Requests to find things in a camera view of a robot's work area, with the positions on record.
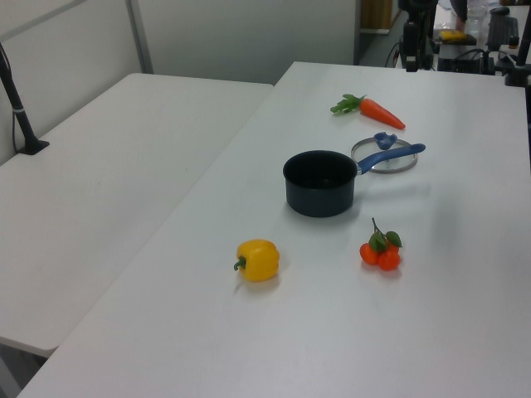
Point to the dark office chair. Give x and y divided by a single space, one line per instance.
502 27

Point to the orange toy tangerine bunch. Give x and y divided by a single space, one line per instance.
383 255

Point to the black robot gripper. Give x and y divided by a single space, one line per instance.
417 9

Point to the yellow object on desk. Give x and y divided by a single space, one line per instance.
452 35

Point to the grey partition post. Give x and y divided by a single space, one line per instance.
139 33

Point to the black clamp stand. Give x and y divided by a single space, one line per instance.
517 68

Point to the yellow toy bell pepper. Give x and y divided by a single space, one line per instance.
259 261

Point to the glass lid with blue knob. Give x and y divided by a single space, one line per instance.
383 159

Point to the black equipment box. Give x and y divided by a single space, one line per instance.
464 62

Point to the orange toy carrot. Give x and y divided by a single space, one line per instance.
379 113

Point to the black pole with base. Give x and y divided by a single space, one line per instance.
18 112

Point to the wooden cabinet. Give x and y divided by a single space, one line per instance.
375 14

